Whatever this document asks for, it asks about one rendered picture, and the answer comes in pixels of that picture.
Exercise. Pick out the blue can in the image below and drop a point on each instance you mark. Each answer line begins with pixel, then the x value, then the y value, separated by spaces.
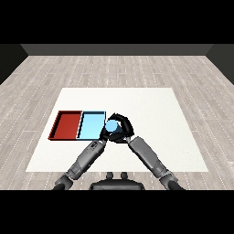
pixel 112 126

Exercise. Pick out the red shallow open box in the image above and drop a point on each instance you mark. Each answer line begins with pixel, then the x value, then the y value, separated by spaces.
pixel 65 125

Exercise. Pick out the dark grey robot body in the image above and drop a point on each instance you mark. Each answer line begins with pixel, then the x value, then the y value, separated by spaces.
pixel 116 183

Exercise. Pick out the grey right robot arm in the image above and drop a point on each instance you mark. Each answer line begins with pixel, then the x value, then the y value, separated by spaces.
pixel 151 160

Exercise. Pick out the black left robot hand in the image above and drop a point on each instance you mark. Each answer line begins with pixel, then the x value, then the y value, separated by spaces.
pixel 104 134

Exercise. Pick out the light blue shallow open box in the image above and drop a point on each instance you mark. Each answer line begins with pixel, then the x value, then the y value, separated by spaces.
pixel 90 125

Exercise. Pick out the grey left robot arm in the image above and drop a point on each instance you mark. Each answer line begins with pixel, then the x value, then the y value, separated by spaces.
pixel 86 159

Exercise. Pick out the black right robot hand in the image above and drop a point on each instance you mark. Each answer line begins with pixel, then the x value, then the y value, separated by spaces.
pixel 126 126

